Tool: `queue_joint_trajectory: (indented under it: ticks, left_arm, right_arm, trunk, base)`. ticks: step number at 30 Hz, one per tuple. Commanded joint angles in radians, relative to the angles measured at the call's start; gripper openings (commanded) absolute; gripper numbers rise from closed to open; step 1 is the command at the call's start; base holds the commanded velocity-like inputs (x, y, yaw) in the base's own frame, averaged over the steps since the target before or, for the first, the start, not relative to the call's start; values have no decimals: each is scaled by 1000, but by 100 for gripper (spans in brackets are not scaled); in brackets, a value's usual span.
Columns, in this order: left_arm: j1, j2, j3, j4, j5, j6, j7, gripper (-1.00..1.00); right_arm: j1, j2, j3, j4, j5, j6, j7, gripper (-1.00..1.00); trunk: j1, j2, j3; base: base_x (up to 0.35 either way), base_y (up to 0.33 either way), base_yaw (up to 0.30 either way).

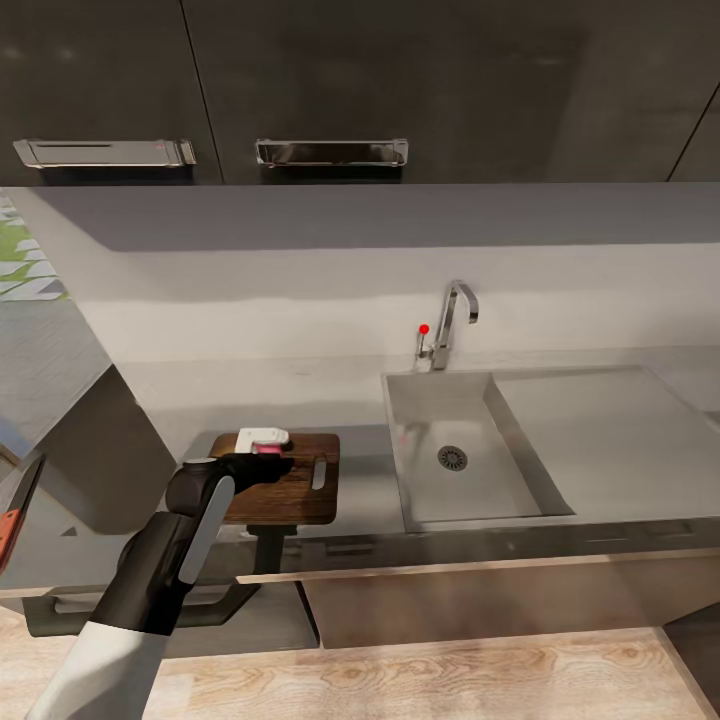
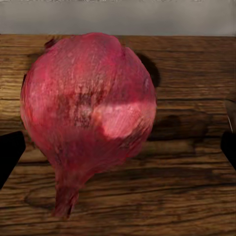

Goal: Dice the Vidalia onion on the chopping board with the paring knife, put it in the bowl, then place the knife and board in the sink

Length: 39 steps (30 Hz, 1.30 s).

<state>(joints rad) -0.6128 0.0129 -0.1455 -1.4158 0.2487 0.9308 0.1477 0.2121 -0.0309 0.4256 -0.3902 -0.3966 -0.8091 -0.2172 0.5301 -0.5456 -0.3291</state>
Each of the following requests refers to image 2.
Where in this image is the cutting board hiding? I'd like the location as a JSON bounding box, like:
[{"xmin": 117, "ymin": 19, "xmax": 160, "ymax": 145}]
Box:
[{"xmin": 0, "ymin": 34, "xmax": 236, "ymax": 236}]

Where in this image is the vidalia onion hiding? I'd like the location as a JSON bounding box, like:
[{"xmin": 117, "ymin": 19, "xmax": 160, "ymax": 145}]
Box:
[{"xmin": 20, "ymin": 32, "xmax": 156, "ymax": 218}]

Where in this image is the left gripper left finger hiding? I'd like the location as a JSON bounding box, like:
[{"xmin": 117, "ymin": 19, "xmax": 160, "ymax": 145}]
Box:
[{"xmin": 0, "ymin": 131, "xmax": 26, "ymax": 189}]

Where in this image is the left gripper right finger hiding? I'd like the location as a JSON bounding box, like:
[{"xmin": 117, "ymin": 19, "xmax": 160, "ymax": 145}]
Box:
[{"xmin": 220, "ymin": 131, "xmax": 236, "ymax": 170}]

